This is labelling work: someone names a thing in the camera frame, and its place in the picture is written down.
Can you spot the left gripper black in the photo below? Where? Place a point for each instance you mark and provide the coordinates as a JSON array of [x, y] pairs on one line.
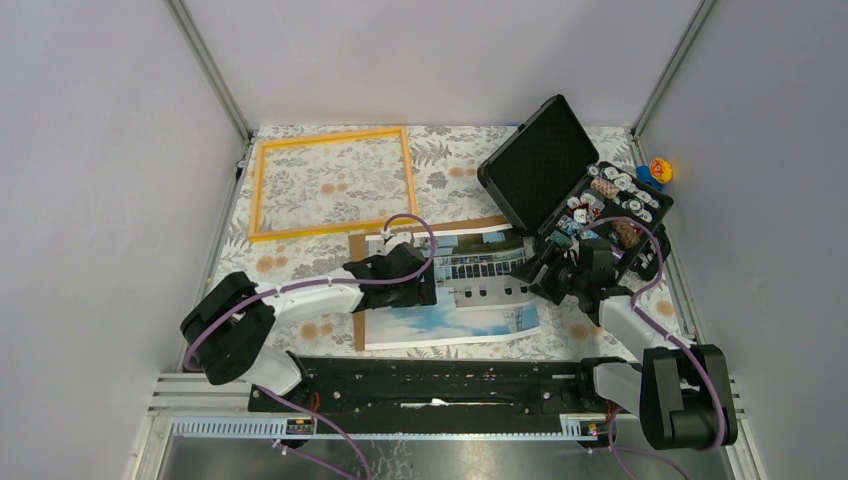
[[421, 294]]

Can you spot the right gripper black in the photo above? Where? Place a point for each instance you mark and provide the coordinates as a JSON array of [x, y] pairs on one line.
[[546, 289]]

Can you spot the building and sky photo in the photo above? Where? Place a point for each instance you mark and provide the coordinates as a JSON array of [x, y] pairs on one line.
[[477, 299]]

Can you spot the yellow wooden picture frame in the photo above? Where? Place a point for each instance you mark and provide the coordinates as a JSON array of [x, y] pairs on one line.
[[329, 183]]

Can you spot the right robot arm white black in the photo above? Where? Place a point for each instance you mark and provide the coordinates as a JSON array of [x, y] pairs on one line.
[[680, 391]]

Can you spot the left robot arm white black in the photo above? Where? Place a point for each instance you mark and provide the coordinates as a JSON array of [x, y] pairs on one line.
[[227, 330]]

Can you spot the blue white chip stack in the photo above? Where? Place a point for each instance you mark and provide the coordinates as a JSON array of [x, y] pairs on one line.
[[569, 232]]

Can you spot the black poker chip case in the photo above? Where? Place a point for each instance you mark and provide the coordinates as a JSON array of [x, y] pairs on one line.
[[549, 159]]

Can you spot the brown chip stack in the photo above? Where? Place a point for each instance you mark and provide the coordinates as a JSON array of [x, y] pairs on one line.
[[627, 231]]

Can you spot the pink patterned chip stack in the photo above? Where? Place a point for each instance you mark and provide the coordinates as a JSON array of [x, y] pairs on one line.
[[605, 188]]

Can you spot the blue toy piece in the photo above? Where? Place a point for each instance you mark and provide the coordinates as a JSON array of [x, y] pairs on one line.
[[644, 175]]

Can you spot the floral patterned table mat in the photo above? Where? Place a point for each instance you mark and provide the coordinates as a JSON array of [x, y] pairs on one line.
[[445, 161]]

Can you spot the yellow orange toy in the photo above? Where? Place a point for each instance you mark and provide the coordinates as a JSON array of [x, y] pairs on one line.
[[661, 170]]

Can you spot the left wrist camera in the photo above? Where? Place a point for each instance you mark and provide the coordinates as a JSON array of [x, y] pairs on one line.
[[383, 243]]

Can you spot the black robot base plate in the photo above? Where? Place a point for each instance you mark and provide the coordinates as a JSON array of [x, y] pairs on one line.
[[411, 392]]

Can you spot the white slotted cable duct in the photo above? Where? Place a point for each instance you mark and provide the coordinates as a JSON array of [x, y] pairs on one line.
[[297, 428]]

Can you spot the right aluminium corner post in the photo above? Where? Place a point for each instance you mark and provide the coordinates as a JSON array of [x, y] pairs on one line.
[[690, 34]]

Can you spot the aluminium corner post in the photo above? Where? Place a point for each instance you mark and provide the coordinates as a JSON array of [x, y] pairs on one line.
[[690, 34], [186, 24]]

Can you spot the left aluminium corner post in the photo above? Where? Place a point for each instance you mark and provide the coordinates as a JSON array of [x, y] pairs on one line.
[[186, 24]]

